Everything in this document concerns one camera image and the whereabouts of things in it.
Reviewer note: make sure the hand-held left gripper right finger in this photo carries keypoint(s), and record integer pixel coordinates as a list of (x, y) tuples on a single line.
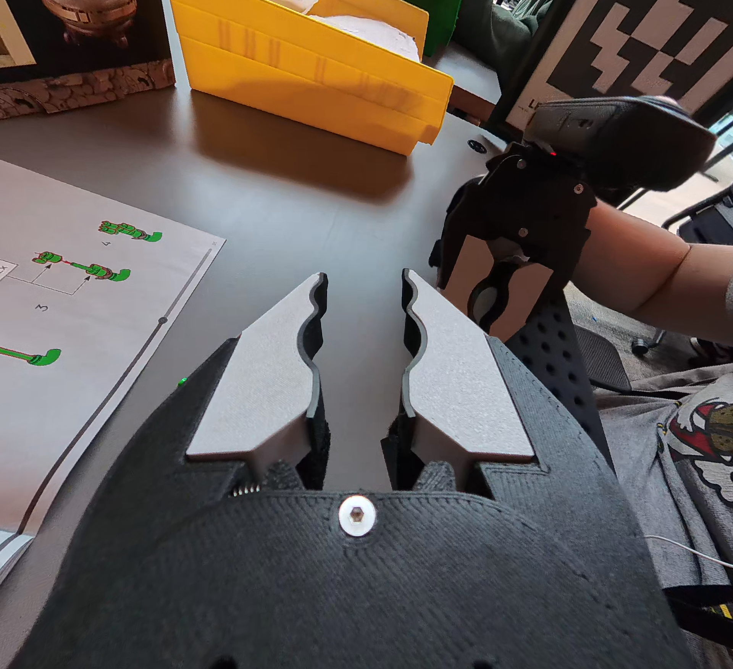
[(469, 394)]

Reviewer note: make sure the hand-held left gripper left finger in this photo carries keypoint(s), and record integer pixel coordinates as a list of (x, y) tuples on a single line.
[(257, 394)]

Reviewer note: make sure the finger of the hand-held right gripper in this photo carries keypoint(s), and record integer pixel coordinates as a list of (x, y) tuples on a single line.
[(467, 262), (527, 296)]

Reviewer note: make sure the person's right forearm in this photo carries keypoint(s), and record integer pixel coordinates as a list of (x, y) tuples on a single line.
[(641, 256)]

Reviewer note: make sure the black perforated panel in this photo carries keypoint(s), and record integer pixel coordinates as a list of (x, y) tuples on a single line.
[(550, 354)]

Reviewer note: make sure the black round desk grommet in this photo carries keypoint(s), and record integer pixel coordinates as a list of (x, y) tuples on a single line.
[(476, 146)]

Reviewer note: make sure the patterned cloth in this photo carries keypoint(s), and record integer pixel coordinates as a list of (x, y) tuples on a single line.
[(641, 440)]

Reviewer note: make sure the open building instruction booklet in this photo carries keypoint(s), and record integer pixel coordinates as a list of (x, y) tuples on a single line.
[(86, 337)]

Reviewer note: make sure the white crumpled bags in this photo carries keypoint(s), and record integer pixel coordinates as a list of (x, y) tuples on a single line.
[(366, 30)]

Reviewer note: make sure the yellow plastic bin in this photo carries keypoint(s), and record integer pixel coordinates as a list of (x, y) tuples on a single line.
[(298, 73)]

